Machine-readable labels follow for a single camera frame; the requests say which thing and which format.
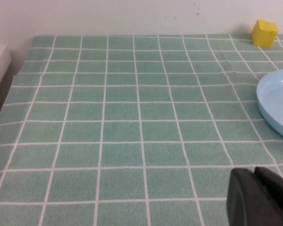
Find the light blue plastic plate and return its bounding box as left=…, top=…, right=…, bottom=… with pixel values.
left=256, top=68, right=283, bottom=143

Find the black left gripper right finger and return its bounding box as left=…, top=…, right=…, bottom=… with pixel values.
left=254, top=166, right=283, bottom=226

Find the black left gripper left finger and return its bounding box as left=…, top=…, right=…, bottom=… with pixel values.
left=227, top=167, right=283, bottom=226

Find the green checkered tablecloth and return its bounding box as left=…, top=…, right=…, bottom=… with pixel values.
left=0, top=34, right=283, bottom=226

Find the yellow foam cube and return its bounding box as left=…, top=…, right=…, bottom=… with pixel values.
left=251, top=19, right=279, bottom=48

